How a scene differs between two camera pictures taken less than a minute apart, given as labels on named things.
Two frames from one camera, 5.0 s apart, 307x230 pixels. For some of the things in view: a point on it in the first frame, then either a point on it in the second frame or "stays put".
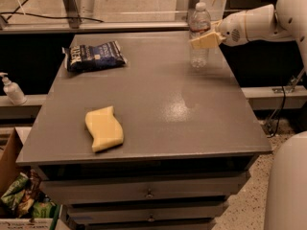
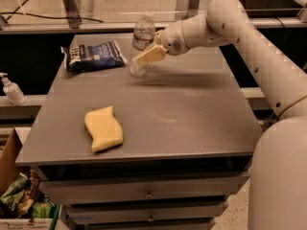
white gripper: (232, 29) → (172, 38)
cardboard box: (11, 157) stays put
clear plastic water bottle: (200, 25) → (143, 36)
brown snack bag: (33, 192) stays put
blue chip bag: (91, 57) stays put
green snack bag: (13, 195) stays put
